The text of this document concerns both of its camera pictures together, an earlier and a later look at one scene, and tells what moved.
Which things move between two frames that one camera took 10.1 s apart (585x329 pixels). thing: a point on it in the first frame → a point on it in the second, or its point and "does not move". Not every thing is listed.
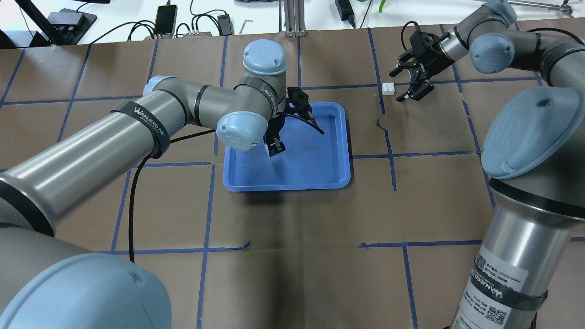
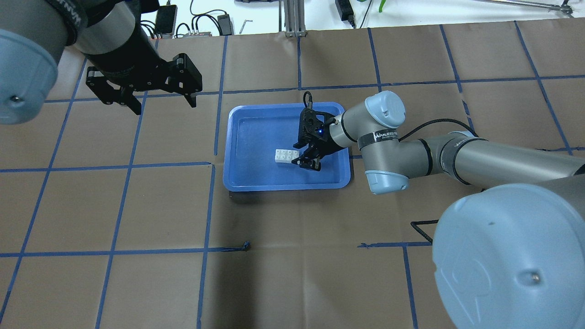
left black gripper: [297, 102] → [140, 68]
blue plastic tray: [311, 161] does not move
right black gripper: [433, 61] → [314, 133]
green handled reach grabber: [564, 7] does not move
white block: [388, 88] → [292, 155]
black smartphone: [166, 19] does not move
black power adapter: [224, 20] does not move
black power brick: [345, 11] does not move
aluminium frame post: [294, 18] does not move
